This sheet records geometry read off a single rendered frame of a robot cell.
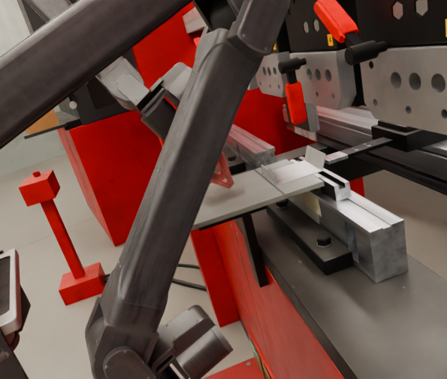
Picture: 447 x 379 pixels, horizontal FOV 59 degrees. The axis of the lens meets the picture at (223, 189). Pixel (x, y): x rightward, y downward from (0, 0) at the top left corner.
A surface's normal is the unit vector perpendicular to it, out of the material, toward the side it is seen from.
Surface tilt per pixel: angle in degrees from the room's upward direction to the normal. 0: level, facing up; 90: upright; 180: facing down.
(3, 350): 90
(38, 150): 90
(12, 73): 84
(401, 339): 0
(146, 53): 90
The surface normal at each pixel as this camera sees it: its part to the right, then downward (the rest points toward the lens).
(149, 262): 0.39, 0.12
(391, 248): 0.24, 0.30
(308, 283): -0.24, -0.90
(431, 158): -0.94, 0.31
